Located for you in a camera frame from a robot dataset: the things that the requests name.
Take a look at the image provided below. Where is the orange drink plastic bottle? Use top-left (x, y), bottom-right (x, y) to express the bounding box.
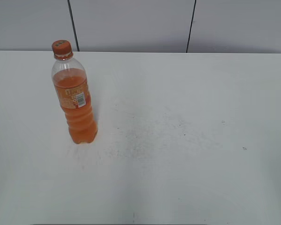
top-left (52, 57), bottom-right (97, 144)

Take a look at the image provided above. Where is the orange bottle cap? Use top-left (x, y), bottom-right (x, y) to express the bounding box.
top-left (52, 40), bottom-right (72, 55)

